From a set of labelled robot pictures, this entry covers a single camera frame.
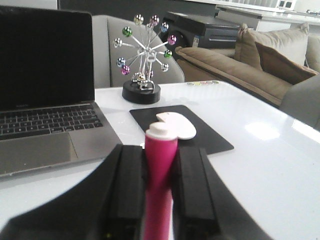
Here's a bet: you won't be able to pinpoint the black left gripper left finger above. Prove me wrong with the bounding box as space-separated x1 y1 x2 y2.
0 144 146 240

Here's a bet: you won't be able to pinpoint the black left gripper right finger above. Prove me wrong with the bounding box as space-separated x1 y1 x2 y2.
172 146 271 240

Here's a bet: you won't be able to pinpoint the pink marker pen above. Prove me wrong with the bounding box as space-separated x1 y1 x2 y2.
143 121 178 240

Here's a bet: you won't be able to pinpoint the black mouse pad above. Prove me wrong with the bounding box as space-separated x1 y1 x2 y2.
129 105 234 155

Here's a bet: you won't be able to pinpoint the white computer mouse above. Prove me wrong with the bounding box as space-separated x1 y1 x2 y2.
155 111 197 140

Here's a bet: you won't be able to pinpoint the grey laptop black screen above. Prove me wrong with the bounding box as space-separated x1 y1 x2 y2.
0 5 121 177

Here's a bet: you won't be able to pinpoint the ferris wheel desk ornament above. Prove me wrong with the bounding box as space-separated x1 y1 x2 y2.
113 14 177 104

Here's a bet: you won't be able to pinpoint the right grey armchair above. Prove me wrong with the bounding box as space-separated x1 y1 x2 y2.
92 14 185 88

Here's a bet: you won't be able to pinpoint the beige sofa with cushions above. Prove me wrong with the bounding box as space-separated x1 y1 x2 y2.
175 22 320 107

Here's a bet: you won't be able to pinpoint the black printer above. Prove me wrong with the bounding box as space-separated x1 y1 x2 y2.
163 11 239 59

